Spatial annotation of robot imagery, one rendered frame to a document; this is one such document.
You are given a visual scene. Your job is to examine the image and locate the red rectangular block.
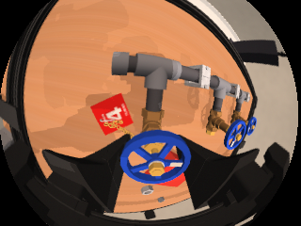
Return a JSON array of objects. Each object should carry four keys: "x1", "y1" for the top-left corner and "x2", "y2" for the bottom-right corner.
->
[{"x1": 145, "y1": 151, "x2": 185, "y2": 186}]

